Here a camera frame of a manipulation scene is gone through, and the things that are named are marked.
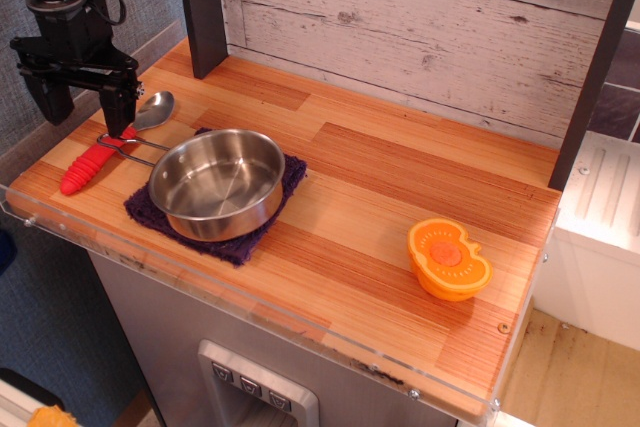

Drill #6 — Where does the stainless steel saucepan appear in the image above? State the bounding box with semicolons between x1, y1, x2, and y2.
117;129;286;242

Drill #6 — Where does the purple cloth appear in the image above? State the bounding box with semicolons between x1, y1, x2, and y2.
126;128;307;266

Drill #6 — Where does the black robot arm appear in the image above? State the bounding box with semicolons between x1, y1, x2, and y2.
10;0;142;138

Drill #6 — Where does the grey toy kitchen cabinet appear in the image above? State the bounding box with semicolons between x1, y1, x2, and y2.
91;254;457;426

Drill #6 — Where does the clear acrylic edge guard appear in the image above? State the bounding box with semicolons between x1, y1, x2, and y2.
3;180;508;426

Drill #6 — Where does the orange object bottom left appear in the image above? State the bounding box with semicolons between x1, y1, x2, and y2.
26;406;79;427

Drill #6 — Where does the dark grey right post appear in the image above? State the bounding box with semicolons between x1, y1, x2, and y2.
548;0;635;191

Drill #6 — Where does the white toy sink unit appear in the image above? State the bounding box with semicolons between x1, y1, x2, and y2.
533;132;639;349

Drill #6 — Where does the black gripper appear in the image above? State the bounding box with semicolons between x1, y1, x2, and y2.
10;0;143;138

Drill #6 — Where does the dark grey left post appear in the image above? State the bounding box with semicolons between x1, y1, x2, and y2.
182;0;228;79

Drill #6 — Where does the red handled metal spoon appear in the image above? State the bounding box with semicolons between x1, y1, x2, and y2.
59;91;175;195

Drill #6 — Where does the silver dispenser panel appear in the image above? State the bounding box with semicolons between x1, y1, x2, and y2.
198;339;320;426

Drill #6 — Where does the orange slice toy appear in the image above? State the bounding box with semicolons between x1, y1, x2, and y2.
407;218;493;302

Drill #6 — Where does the dark grey post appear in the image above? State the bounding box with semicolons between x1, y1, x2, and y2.
182;0;228;79
548;0;635;191

